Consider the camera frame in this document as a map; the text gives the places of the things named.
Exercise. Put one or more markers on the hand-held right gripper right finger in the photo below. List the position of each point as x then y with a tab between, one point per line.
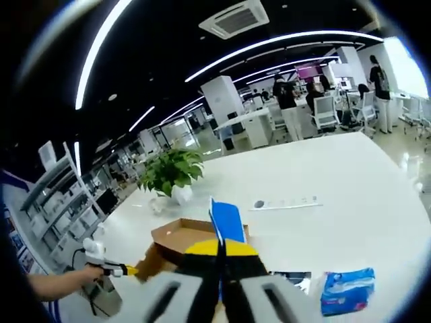
246	266

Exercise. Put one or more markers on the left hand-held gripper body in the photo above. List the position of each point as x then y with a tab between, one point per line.
96	252

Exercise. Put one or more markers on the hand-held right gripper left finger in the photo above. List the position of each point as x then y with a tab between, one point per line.
202	266

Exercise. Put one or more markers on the brown cardboard shoe box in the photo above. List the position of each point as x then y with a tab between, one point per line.
168	235

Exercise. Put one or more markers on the blue white box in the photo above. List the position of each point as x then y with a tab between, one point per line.
229	218

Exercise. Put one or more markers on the blue soft tissue pack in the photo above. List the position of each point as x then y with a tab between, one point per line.
347	289

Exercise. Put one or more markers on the person's left hand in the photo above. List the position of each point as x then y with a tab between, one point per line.
91	272

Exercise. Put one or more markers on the grey chair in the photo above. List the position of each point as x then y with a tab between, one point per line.
104	296

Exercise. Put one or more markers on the black monitor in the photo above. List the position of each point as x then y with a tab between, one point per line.
107	201

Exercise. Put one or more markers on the white shelving rack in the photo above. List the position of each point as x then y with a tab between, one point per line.
50	202

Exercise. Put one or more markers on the white paper cup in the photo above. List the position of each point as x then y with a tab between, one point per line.
158	206

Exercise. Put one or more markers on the white table socket strip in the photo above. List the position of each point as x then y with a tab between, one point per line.
286	203

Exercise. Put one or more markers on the potted green plant white pot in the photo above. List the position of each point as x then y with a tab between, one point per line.
171	170

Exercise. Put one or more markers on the white office desk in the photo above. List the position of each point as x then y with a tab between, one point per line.
249	126

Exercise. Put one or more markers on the white office chair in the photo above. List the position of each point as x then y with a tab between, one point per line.
367	109
326	111

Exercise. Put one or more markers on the long curved ceiling light strip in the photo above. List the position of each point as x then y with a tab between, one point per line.
286	38

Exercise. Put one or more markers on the ceiling air conditioner vent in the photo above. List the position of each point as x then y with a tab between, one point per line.
235	18

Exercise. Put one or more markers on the purple wall screen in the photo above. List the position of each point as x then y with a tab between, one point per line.
308	71

